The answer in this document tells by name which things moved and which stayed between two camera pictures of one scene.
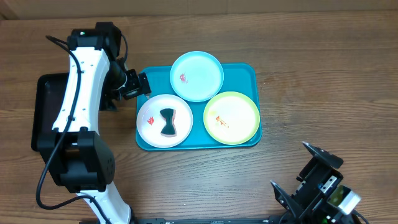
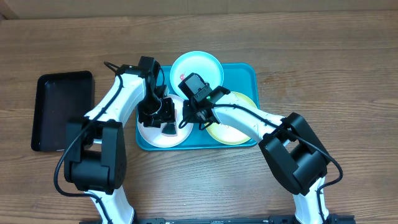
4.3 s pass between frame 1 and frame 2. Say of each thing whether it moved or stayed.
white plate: stayed
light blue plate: stayed
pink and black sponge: stayed
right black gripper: moved
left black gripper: moved
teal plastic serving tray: stayed
